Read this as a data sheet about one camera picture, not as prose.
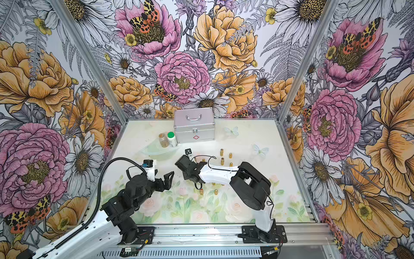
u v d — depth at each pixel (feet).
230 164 3.16
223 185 2.93
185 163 2.30
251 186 1.61
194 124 3.41
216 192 2.82
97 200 1.83
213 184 2.96
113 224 1.77
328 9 2.38
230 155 3.29
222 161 3.16
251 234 2.43
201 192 2.80
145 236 2.49
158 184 2.25
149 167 2.17
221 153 3.35
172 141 3.37
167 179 2.32
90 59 2.88
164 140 3.43
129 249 2.34
